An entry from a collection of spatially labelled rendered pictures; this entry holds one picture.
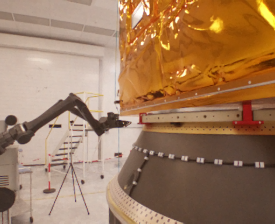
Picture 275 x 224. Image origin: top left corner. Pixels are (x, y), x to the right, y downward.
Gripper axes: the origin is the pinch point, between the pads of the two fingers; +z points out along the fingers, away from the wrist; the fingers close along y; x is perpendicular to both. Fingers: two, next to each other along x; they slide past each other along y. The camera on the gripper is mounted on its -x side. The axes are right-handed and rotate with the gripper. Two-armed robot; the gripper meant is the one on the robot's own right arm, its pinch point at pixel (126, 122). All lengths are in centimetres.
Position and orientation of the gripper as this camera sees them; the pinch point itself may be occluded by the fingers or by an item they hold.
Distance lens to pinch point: 159.2
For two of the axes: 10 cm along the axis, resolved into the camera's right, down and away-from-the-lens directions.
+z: 9.8, -1.7, 0.3
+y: -0.2, 0.6, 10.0
